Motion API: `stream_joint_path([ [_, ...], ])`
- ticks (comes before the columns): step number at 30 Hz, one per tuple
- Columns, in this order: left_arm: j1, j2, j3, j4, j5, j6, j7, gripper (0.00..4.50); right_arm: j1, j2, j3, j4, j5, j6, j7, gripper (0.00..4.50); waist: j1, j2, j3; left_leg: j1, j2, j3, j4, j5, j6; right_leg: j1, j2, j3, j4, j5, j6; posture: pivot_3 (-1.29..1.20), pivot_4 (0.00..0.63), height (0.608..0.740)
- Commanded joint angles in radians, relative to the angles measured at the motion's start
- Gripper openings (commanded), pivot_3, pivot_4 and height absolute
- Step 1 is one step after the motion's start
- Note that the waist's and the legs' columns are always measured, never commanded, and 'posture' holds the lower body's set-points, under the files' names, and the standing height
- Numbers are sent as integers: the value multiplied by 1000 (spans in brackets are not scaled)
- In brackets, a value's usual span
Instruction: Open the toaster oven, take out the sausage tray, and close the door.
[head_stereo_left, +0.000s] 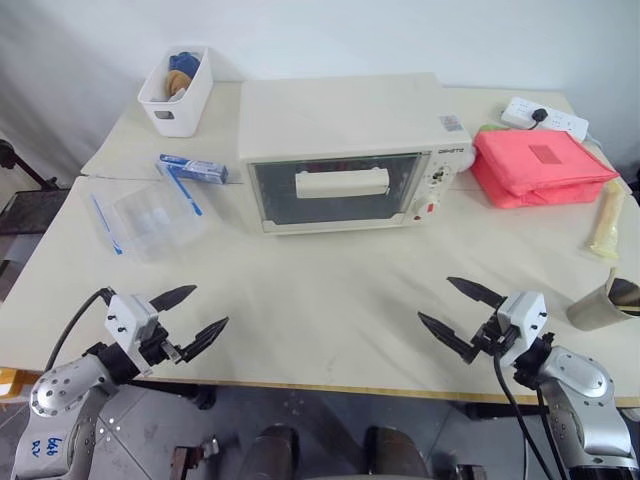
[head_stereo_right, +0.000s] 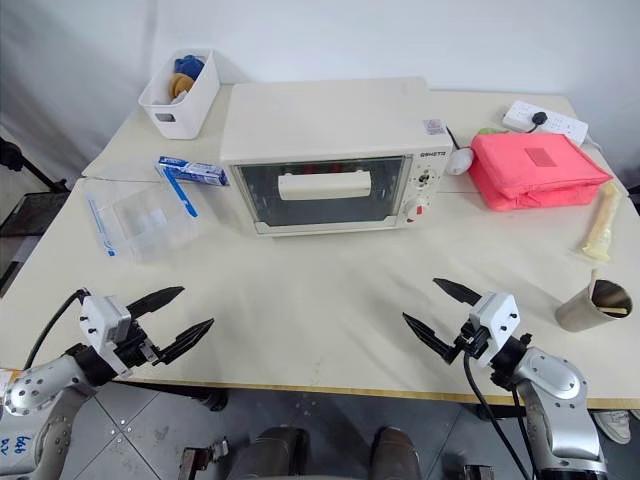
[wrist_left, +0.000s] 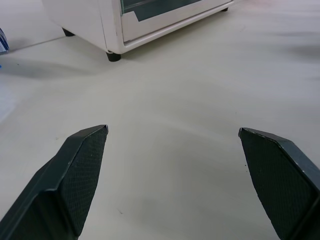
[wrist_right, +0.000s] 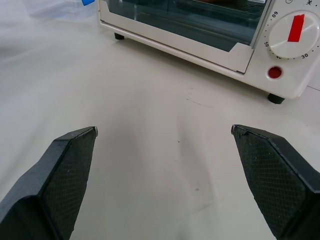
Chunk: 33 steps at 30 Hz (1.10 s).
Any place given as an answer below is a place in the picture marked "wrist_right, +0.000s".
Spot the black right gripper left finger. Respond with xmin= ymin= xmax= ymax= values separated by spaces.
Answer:
xmin=0 ymin=126 xmax=99 ymax=240

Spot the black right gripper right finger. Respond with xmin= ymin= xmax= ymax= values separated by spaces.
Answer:
xmin=231 ymin=124 xmax=320 ymax=240

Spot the white toaster oven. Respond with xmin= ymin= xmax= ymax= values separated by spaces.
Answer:
xmin=97 ymin=0 xmax=320 ymax=105

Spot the glass oven door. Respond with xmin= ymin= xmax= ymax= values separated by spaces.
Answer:
xmin=99 ymin=0 xmax=266 ymax=74

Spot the red indicator light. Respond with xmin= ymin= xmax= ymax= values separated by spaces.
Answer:
xmin=267 ymin=65 xmax=283 ymax=80

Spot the white timer knob red tape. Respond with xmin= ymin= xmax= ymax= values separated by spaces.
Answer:
xmin=268 ymin=10 xmax=320 ymax=60

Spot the clear plastic sheet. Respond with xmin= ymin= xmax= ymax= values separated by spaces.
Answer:
xmin=23 ymin=0 xmax=99 ymax=22

